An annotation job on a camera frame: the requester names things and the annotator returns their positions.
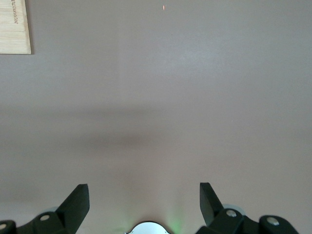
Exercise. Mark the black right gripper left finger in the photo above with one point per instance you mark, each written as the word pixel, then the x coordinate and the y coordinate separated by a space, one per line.
pixel 70 209

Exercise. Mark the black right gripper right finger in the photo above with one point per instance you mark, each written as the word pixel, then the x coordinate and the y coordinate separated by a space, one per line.
pixel 209 207

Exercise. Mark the brown table mat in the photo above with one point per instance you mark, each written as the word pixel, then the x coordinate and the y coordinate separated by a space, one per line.
pixel 156 97

